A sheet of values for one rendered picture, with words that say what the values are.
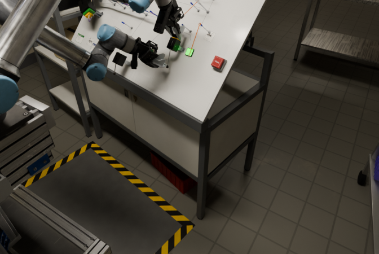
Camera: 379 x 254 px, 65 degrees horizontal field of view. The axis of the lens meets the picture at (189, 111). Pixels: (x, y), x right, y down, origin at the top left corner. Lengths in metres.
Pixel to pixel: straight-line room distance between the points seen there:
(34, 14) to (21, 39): 0.07
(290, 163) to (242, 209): 0.60
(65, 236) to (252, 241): 1.10
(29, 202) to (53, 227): 0.25
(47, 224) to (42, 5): 1.35
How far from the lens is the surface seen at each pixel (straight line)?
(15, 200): 2.17
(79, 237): 1.86
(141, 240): 2.04
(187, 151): 1.69
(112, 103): 2.12
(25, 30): 0.93
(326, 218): 2.30
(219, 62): 1.40
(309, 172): 2.52
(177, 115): 1.51
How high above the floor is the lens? 1.78
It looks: 38 degrees down
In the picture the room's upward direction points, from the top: 1 degrees clockwise
